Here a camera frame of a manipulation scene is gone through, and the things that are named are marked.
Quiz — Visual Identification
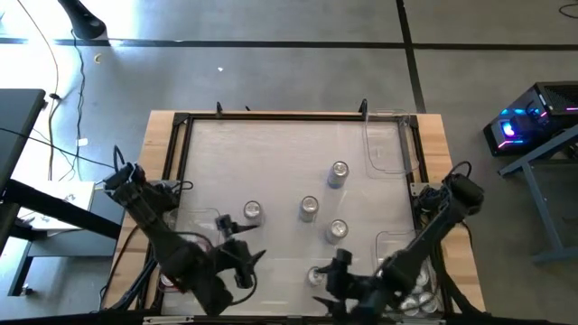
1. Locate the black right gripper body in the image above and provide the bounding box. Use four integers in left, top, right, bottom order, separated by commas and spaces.
326, 265, 378, 318

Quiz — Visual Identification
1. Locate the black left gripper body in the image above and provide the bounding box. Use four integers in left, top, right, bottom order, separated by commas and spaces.
213, 238, 255, 291

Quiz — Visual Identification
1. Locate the white and blue soda can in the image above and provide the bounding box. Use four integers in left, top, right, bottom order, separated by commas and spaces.
325, 218, 350, 246
242, 200, 264, 227
326, 160, 351, 190
298, 195, 321, 224

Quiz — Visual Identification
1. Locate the clear plastic bin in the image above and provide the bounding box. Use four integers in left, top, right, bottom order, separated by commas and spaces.
373, 228, 446, 320
155, 206, 227, 294
363, 107, 421, 180

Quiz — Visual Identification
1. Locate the white box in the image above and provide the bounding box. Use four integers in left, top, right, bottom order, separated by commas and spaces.
17, 180, 97, 232

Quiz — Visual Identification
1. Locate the computer case with coloured lights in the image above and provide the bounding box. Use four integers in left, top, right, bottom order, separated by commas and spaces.
482, 80, 578, 158

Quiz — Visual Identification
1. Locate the black desk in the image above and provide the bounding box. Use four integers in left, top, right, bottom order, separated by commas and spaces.
0, 88, 126, 297

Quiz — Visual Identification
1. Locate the black floor stand foot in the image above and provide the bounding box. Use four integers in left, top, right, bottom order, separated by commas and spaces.
57, 0, 109, 42

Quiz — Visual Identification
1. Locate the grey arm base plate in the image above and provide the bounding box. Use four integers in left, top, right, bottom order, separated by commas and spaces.
409, 181, 434, 198

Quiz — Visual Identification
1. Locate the black table frame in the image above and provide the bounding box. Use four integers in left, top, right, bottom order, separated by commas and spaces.
101, 98, 487, 325

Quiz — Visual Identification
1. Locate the blue-grey metal desk frame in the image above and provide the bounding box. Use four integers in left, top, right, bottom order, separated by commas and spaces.
498, 124, 578, 265

